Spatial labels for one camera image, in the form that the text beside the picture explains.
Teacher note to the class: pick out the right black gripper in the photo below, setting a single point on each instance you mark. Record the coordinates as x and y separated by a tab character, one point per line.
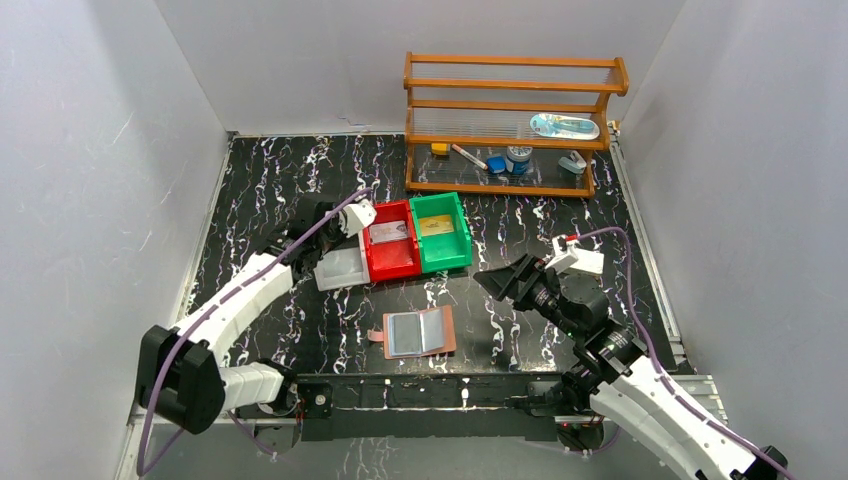
515	281

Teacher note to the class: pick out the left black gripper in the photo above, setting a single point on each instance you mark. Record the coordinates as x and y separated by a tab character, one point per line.
324	234

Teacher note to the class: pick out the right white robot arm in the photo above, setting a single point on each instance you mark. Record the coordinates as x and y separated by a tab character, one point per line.
614	377

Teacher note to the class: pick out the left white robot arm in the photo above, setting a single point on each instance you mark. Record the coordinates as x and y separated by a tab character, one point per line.
181	374

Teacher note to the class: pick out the white silver card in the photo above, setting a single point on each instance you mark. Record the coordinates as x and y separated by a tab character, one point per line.
380	233

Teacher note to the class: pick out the gold yellow card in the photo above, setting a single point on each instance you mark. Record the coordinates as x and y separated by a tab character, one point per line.
436	225

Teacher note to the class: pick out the white plastic bin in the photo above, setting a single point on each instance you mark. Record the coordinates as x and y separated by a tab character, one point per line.
342	267

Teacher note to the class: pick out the white box red label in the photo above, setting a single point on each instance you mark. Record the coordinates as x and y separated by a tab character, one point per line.
585	261

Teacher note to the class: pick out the green plastic bin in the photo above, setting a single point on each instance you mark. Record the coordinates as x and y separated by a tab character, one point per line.
447	251

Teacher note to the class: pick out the red plastic bin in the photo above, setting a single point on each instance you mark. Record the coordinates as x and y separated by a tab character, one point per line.
393	260

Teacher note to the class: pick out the blue small block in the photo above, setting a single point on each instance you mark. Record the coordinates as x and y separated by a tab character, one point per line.
496	164

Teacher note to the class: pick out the red white marker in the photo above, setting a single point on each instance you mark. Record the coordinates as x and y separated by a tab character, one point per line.
471	158

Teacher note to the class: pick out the grey stapler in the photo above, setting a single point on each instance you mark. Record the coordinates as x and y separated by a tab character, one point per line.
573	162

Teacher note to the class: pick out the yellow small block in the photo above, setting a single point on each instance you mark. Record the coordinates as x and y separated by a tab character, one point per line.
440	149

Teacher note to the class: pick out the wooden shelf rack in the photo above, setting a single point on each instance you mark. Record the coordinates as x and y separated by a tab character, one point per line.
484	104

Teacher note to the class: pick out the clear blister package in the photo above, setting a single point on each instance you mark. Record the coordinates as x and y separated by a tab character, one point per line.
558	126

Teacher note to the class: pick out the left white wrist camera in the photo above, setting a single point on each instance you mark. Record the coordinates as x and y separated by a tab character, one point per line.
355	217

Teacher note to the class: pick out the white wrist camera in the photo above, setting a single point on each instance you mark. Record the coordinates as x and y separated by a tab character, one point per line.
565	253
355	217

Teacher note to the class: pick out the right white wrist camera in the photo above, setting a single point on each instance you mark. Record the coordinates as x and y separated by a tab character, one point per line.
565	253

